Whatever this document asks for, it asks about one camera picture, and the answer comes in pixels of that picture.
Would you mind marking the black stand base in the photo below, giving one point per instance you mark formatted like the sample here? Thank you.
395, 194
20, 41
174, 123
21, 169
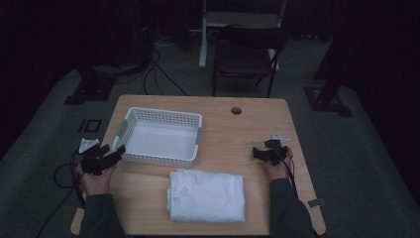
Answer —
89, 89

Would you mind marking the black stand with base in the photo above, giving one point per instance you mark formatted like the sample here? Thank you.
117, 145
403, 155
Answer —
327, 99

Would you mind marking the person's left hand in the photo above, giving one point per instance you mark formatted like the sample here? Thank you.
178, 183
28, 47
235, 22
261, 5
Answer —
95, 183

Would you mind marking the white perforated plastic basket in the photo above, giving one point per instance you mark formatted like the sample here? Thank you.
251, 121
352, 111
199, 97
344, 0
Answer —
158, 137

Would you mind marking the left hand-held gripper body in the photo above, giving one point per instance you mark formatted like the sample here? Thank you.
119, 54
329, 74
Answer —
94, 162

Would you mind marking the black folding chair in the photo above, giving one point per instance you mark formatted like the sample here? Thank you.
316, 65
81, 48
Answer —
246, 56

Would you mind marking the person's right hand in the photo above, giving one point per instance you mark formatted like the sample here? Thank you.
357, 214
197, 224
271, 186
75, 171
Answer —
280, 170

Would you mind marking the white towel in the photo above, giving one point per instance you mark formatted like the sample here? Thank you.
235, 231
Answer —
206, 195

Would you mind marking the grey tape strip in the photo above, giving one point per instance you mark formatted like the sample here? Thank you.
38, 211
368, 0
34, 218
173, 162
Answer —
316, 202

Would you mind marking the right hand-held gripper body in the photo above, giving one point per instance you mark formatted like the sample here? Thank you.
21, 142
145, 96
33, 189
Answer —
274, 150

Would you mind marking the white desk frame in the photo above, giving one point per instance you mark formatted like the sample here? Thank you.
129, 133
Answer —
211, 18

